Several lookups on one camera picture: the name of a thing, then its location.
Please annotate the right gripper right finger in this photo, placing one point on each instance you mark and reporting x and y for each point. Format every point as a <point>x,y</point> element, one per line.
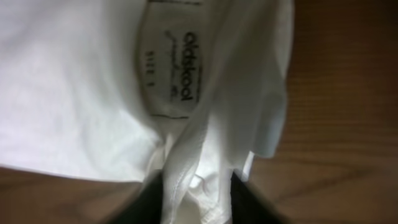
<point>247,208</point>

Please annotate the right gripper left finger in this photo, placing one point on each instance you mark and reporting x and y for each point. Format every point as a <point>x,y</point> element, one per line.
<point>146,208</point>

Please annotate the white Mr Robot t-shirt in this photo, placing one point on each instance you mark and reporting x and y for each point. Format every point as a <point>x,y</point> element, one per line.
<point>116,90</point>

